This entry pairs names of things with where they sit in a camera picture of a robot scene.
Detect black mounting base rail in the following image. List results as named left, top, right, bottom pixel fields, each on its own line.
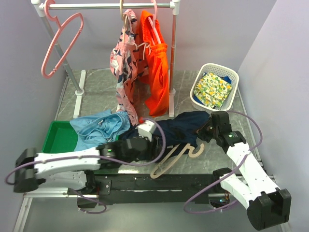
left=80, top=174, right=217, bottom=205

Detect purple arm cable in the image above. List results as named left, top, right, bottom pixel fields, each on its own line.
left=4, top=117, right=167, bottom=186
left=183, top=111, right=263, bottom=215

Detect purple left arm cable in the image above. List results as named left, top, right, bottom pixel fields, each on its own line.
left=4, top=117, right=167, bottom=186

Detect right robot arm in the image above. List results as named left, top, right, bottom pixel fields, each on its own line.
left=198, top=111, right=292, bottom=231

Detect lemon print cloth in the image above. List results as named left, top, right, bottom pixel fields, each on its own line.
left=193, top=72, right=233, bottom=109

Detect pink patterned shorts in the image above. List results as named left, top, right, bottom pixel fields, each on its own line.
left=110, top=14, right=144, bottom=126

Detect light blue shorts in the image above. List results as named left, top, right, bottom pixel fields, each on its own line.
left=70, top=110, right=131, bottom=151

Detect white clothes rack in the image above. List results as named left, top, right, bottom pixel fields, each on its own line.
left=31, top=0, right=180, bottom=118

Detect blue cloth in basket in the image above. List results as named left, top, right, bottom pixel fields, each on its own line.
left=202, top=72, right=232, bottom=84

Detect orange shorts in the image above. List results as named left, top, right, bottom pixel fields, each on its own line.
left=140, top=10, right=169, bottom=117

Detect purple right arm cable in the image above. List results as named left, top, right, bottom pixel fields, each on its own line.
left=183, top=111, right=263, bottom=215

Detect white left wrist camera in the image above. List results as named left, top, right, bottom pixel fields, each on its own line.
left=137, top=120, right=156, bottom=142

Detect navy blue shorts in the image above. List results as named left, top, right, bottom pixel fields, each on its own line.
left=119, top=111, right=211, bottom=150

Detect white perforated plastic basket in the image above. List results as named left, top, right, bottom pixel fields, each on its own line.
left=190, top=63, right=239, bottom=113

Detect beige hanger with pink shorts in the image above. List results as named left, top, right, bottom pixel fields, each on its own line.
left=118, top=0, right=136, bottom=45

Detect green plastic tray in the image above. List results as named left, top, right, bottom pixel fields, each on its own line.
left=42, top=120, right=78, bottom=153

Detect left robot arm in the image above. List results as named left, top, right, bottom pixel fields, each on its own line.
left=13, top=137, right=166, bottom=194

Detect pink hanger with orange shorts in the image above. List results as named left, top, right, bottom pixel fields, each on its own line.
left=138, top=0, right=161, bottom=60

